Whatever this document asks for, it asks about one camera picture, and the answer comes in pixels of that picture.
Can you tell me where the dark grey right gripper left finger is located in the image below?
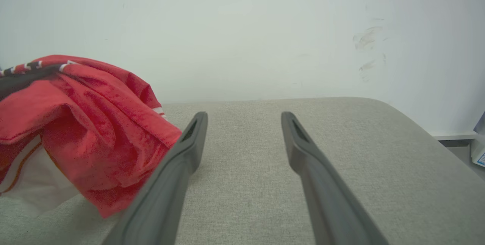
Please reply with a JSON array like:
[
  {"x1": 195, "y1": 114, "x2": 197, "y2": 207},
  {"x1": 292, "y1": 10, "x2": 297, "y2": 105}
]
[{"x1": 102, "y1": 111, "x2": 208, "y2": 245}]

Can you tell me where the white baseboard strip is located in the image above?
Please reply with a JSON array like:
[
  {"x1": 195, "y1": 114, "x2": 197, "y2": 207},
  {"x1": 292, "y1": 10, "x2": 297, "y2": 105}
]
[{"x1": 430, "y1": 131, "x2": 479, "y2": 141}]

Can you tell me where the white and blue box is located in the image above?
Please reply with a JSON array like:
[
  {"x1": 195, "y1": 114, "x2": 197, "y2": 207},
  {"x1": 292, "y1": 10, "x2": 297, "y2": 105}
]
[{"x1": 471, "y1": 110, "x2": 485, "y2": 168}]

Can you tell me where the red basketball jersey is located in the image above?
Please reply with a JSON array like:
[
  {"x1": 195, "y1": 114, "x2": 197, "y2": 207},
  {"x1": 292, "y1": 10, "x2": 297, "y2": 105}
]
[{"x1": 0, "y1": 55, "x2": 183, "y2": 219}]

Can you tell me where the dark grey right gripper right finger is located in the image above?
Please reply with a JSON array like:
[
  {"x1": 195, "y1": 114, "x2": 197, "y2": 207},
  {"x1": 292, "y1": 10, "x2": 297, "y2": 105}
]
[{"x1": 281, "y1": 111, "x2": 389, "y2": 245}]

